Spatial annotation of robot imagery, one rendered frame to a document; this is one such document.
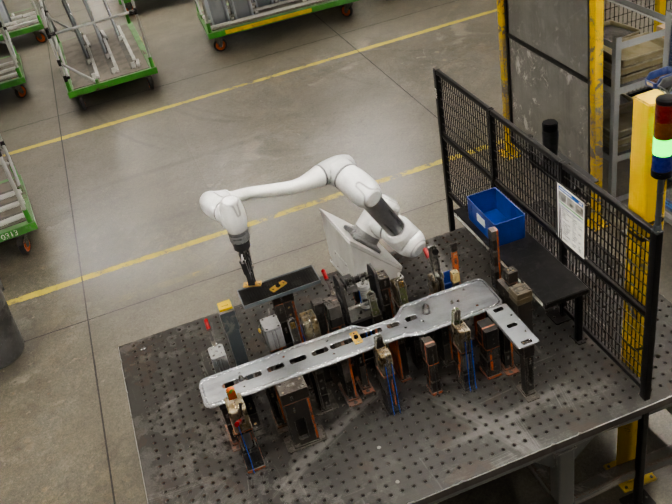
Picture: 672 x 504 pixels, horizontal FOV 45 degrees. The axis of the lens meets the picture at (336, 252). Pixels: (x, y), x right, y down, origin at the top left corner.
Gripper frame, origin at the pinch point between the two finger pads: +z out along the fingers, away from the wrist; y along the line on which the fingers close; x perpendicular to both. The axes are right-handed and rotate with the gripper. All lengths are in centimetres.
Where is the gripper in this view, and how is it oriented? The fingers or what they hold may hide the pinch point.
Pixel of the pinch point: (250, 277)
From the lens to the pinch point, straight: 364.1
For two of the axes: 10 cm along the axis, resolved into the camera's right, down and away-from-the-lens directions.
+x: 9.9, -1.0, -1.3
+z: 1.6, 8.1, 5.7
